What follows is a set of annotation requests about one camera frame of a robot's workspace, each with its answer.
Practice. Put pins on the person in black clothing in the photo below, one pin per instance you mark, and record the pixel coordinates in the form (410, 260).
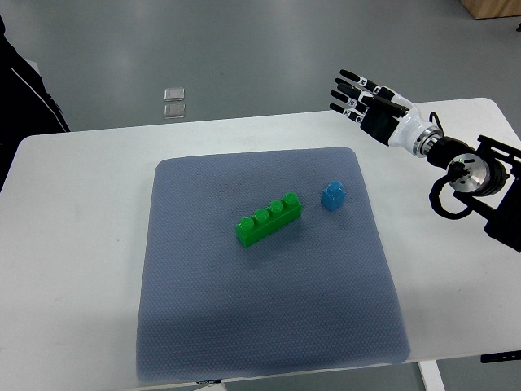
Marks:
(27, 108)

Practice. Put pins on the metal floor plate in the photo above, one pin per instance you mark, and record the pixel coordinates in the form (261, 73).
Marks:
(174, 94)
(174, 111)

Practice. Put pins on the white table leg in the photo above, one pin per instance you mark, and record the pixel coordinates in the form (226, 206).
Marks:
(431, 377)

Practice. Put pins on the lower metal floor plate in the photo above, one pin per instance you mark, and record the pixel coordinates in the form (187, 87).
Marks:
(174, 111)

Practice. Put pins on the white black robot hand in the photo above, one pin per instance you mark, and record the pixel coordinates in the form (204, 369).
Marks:
(383, 114)

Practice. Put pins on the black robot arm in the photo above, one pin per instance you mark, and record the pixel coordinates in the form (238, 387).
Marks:
(486, 180)

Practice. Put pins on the long green block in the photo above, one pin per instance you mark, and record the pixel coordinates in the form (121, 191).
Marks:
(265, 221)

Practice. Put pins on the black table control panel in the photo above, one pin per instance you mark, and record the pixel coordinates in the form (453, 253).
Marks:
(501, 357)

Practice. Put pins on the blue-grey textured mat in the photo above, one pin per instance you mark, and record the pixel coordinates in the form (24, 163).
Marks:
(316, 294)

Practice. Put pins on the wooden furniture corner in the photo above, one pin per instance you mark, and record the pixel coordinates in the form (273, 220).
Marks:
(491, 9)

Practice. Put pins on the small blue block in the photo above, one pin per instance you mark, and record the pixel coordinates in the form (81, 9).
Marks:
(333, 196)

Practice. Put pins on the upper metal floor plate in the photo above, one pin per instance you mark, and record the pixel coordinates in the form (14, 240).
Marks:
(174, 94)

